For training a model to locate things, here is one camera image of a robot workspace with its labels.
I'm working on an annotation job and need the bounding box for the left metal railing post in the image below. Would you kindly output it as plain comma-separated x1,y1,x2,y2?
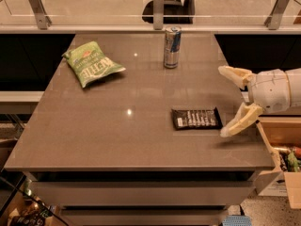
28,0,52,30

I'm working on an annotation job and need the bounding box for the blue mesh basket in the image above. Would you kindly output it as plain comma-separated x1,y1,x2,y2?
222,216,252,226

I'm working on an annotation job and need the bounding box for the box of items lower left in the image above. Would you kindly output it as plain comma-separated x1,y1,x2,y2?
5,194,64,226

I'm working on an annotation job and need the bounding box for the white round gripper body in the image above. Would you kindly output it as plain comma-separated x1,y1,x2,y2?
247,69,290,114

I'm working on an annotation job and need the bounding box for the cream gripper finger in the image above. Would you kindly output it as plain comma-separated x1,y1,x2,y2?
220,103,263,137
218,66,254,89

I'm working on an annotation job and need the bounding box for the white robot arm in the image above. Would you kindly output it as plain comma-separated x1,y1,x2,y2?
218,66,301,137

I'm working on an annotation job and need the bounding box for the silver blue energy drink can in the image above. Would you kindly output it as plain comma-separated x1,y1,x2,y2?
164,25,182,69

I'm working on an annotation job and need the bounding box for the right metal railing post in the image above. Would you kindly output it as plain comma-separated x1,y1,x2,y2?
264,0,290,30

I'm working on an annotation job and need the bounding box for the middle metal railing post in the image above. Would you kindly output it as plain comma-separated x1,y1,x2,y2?
153,0,164,30

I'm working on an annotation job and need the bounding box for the grey drawer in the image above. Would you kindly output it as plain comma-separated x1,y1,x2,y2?
31,182,254,206
60,209,228,226

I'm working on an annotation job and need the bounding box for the black office chair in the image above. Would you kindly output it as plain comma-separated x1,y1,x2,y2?
141,0,199,25

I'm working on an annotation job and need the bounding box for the cardboard box of snacks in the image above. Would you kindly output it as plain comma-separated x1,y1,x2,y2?
255,117,301,209

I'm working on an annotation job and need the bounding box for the lower grey drawer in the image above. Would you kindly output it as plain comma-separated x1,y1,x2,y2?
60,209,228,226

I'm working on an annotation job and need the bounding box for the upper grey drawer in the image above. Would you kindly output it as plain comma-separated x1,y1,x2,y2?
31,182,254,206

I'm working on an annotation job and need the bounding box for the black rxbar chocolate bar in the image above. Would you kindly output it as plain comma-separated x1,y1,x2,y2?
171,107,223,130

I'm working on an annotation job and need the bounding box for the green chip bag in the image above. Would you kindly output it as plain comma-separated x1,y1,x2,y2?
63,41,125,89

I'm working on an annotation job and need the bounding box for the metal railing post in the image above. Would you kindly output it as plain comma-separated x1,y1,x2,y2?
264,0,290,30
28,0,52,30
153,0,164,30

